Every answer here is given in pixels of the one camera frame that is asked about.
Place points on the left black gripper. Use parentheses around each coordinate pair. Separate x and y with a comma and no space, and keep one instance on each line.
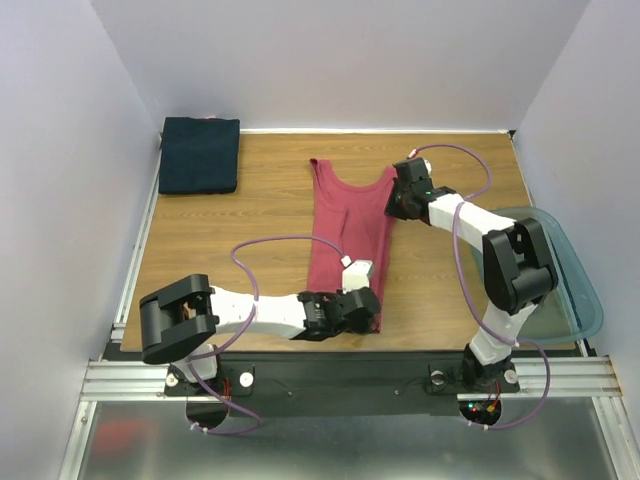
(363,328)

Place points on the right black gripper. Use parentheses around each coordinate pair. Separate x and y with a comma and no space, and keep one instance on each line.
(396,198)

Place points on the red tank top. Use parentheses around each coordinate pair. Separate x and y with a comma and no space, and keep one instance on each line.
(354,219)

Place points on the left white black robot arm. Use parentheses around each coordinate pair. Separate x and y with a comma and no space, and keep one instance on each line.
(178,319)

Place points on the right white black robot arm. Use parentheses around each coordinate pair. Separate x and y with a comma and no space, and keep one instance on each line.
(484,360)

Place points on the folded navy tank top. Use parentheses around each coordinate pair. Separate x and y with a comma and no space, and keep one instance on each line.
(199,156)

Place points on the clear teal plastic bin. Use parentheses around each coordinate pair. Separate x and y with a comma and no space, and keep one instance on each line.
(575,300)

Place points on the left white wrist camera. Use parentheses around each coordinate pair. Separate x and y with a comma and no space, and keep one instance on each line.
(356,274)

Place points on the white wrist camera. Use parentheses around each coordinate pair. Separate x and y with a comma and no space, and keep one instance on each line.
(356,274)
(415,155)

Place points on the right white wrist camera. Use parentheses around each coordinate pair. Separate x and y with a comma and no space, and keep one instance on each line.
(415,155)

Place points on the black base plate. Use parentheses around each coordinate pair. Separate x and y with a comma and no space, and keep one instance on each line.
(308,383)

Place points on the aluminium frame rail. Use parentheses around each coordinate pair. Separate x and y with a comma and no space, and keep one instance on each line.
(566,422)

